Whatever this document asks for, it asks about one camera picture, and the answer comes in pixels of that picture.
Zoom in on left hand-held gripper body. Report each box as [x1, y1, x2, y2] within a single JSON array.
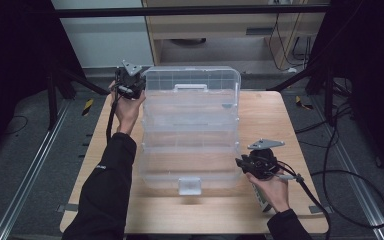
[[114, 59, 147, 100]]

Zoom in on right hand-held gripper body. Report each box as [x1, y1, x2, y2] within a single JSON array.
[[246, 138, 286, 181]]

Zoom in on green and white carton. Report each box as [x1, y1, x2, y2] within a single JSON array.
[[251, 182, 273, 213]]

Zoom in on clear plastic storage box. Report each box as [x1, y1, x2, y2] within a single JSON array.
[[138, 65, 243, 196]]

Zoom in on person's left hand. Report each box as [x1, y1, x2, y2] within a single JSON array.
[[109, 83, 147, 136]]

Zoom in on person's right hand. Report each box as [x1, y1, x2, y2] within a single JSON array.
[[245, 173, 291, 214]]

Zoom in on white cabinet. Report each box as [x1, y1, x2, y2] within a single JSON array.
[[50, 0, 156, 70]]

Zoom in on yellow black striped tape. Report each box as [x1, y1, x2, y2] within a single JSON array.
[[81, 98, 95, 117], [294, 95, 314, 111]]

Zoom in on grey tape strip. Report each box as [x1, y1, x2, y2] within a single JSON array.
[[308, 205, 333, 215], [57, 203, 80, 214]]

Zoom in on black metal stand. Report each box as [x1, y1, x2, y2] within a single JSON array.
[[44, 63, 113, 131], [266, 59, 352, 128]]

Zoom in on light wooden desk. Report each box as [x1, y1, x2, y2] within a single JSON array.
[[142, 0, 331, 73]]

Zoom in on dark curtain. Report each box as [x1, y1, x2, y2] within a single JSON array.
[[308, 0, 384, 188], [0, 0, 84, 161]]

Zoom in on left hand-held gripper cable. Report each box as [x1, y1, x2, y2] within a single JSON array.
[[105, 94, 123, 145]]

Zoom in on hand-held gripper cable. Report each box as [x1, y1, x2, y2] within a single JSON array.
[[105, 94, 123, 145], [274, 160, 333, 240]]

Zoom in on right hand-held gripper cable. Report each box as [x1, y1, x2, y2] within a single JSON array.
[[274, 160, 333, 240]]

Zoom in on black floor cable bundle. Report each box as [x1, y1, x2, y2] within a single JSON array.
[[294, 99, 355, 151]]

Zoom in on black looped floor cable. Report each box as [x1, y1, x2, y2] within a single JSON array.
[[311, 168, 384, 230]]

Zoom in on black horizontal frame bar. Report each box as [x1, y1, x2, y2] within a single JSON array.
[[54, 4, 331, 19]]

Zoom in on aluminium floor rail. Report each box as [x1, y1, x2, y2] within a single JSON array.
[[309, 96, 384, 240], [0, 99, 72, 240]]

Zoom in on thin black floor cable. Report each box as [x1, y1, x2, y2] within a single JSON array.
[[0, 114, 30, 138]]

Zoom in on black hanging desk cables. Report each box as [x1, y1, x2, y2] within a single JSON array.
[[268, 13, 314, 73]]

